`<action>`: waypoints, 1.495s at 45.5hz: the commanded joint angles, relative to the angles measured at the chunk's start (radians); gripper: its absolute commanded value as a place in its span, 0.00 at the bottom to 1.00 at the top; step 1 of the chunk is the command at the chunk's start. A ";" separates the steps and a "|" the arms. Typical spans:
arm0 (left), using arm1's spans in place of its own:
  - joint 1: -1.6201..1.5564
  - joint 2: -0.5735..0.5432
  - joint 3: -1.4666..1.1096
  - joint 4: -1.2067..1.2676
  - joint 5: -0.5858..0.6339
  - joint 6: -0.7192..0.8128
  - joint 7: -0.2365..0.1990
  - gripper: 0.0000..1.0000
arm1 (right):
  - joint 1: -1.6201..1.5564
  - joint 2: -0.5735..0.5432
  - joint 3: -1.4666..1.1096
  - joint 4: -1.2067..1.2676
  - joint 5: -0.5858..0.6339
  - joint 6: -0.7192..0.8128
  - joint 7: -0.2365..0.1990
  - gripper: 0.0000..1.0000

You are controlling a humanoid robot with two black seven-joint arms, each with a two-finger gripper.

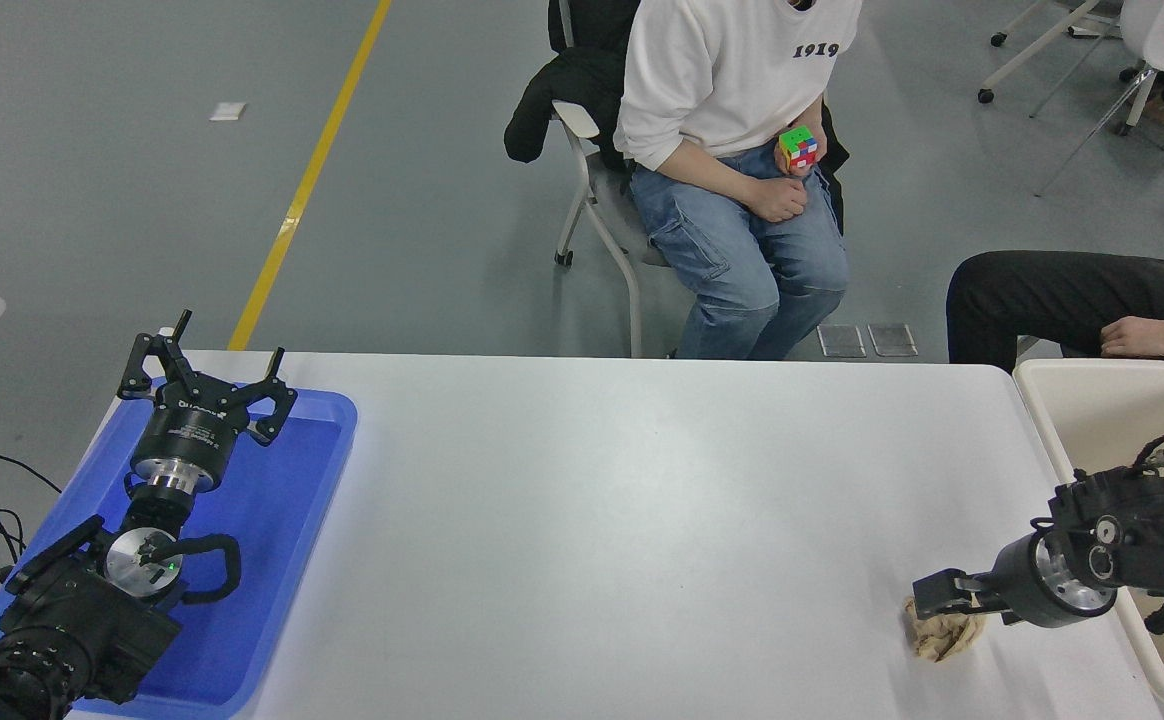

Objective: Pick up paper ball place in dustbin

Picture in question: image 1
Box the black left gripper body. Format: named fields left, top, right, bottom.
left=132, top=379, right=252, bottom=471

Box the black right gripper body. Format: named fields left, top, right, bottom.
left=988, top=532, right=1063, bottom=630

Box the tan paper ball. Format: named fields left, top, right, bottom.
left=902, top=596, right=988, bottom=663

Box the colourful puzzle cube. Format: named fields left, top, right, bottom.
left=778, top=126, right=821, bottom=173

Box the person's hand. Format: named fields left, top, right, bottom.
left=1101, top=315, right=1164, bottom=360

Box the person's right hand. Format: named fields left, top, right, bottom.
left=746, top=175, right=810, bottom=224

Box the person's left hand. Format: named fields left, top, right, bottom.
left=776, top=105, right=831, bottom=184

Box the blue plastic tray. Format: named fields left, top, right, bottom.
left=0, top=378, right=360, bottom=719

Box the large pale bin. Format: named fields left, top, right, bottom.
left=1012, top=358, right=1164, bottom=716

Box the metal floor plate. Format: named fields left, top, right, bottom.
left=868, top=322, right=919, bottom=358
left=818, top=323, right=867, bottom=359

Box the white rolling stand leg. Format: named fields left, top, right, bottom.
left=979, top=0, right=1125, bottom=105

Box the white frame grey seat chair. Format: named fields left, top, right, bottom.
left=550, top=0, right=683, bottom=359

